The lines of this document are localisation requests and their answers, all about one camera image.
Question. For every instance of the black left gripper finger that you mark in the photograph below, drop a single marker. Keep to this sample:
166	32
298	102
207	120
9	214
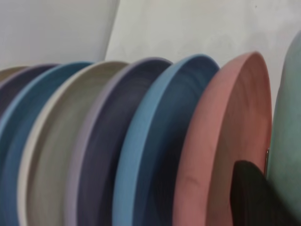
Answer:
249	200

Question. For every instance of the green plate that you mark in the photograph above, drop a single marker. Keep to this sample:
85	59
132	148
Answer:
287	129

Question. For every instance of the pink plate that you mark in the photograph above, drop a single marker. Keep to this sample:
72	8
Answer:
223	129

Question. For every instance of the blue plate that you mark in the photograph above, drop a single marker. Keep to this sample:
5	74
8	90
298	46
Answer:
14	146
150	141

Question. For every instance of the purple plate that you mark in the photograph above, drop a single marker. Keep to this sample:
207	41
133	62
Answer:
14	87
105	141

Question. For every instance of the beige plate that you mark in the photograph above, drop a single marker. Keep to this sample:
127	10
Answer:
58	141
9	73

